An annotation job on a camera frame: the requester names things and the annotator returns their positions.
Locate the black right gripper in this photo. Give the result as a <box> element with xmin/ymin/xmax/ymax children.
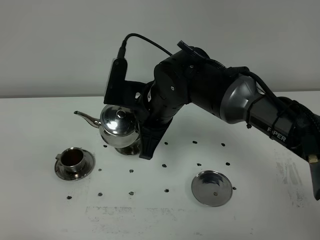
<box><xmin>135</xmin><ymin>79</ymin><xmax>190</xmax><ymax>160</ymax></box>

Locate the stainless steel teapot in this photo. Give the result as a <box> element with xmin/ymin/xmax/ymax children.
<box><xmin>74</xmin><ymin>104</ymin><xmax>139</xmax><ymax>149</ymax></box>

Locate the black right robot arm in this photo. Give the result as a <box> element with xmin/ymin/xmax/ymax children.
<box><xmin>136</xmin><ymin>42</ymin><xmax>320</xmax><ymax>199</ymax></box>

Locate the steel teapot saucer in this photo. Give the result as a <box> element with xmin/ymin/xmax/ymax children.
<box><xmin>191</xmin><ymin>170</ymin><xmax>233</xmax><ymax>207</ymax></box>

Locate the steel saucer far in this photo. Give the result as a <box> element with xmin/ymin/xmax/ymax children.
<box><xmin>115</xmin><ymin>145</ymin><xmax>140</xmax><ymax>156</ymax></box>

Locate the steel teacup near left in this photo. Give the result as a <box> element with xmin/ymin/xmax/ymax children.
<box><xmin>55</xmin><ymin>147</ymin><xmax>85</xmax><ymax>173</ymax></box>

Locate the steel saucer near left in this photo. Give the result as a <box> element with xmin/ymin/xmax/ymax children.
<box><xmin>54</xmin><ymin>148</ymin><xmax>96</xmax><ymax>181</ymax></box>

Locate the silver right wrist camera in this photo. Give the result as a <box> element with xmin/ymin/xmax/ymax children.
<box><xmin>103</xmin><ymin>58</ymin><xmax>147</xmax><ymax>110</ymax></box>

